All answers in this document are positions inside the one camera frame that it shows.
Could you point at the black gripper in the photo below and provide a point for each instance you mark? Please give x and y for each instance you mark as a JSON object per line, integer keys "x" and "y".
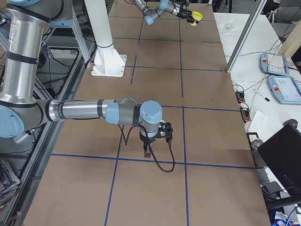
{"x": 147, "y": 140}
{"x": 181, "y": 12}

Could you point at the yellow cup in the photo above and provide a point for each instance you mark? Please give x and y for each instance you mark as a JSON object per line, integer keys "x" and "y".
{"x": 196, "y": 17}

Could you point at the stack of books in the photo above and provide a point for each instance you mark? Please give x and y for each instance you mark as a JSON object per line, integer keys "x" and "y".
{"x": 9, "y": 183}

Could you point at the clear plastic bag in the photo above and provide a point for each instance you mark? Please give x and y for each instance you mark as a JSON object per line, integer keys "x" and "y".
{"x": 229, "y": 29}

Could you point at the upper blue teach pendant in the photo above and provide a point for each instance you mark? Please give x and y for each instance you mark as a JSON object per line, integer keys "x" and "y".
{"x": 274, "y": 64}

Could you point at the blue teach pendant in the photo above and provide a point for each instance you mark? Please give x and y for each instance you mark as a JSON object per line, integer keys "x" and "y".
{"x": 285, "y": 89}
{"x": 274, "y": 64}

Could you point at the black marker pen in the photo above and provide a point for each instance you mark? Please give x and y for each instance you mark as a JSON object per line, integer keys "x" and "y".
{"x": 261, "y": 95}

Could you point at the black monitor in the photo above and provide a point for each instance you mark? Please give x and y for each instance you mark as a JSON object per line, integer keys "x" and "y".
{"x": 282, "y": 154}

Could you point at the lower blue teach pendant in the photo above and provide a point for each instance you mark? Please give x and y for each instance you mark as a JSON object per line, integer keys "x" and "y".
{"x": 285, "y": 89}

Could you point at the aluminium frame post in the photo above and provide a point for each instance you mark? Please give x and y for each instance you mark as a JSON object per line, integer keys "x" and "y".
{"x": 245, "y": 32}

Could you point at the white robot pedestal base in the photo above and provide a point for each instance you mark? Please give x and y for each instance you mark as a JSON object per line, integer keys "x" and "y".
{"x": 107, "y": 61}

